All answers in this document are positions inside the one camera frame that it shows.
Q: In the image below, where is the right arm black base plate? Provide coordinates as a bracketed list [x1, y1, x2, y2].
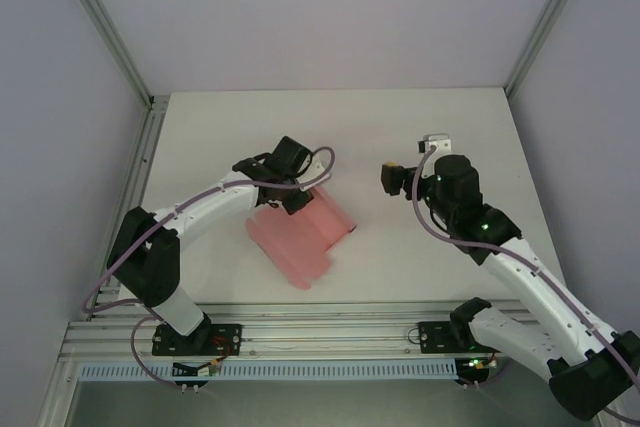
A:
[417, 319, 511, 354]

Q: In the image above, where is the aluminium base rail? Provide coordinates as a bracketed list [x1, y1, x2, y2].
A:
[58, 299, 607, 362]

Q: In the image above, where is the aluminium frame post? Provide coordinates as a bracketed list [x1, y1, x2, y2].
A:
[49, 0, 156, 111]
[503, 0, 601, 98]

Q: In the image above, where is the pink cloth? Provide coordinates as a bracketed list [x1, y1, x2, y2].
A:
[244, 186, 359, 292]

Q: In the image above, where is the small wire connector board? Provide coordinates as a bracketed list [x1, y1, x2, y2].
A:
[172, 357, 222, 378]

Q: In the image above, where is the small connector board green light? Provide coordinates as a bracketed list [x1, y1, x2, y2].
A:
[458, 354, 501, 373]

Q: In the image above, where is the white slotted cable duct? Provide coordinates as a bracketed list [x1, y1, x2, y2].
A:
[79, 359, 460, 382]

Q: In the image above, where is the aluminium side rail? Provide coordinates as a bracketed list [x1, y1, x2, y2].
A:
[37, 96, 169, 427]

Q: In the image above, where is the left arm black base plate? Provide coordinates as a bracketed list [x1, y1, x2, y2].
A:
[152, 321, 244, 358]

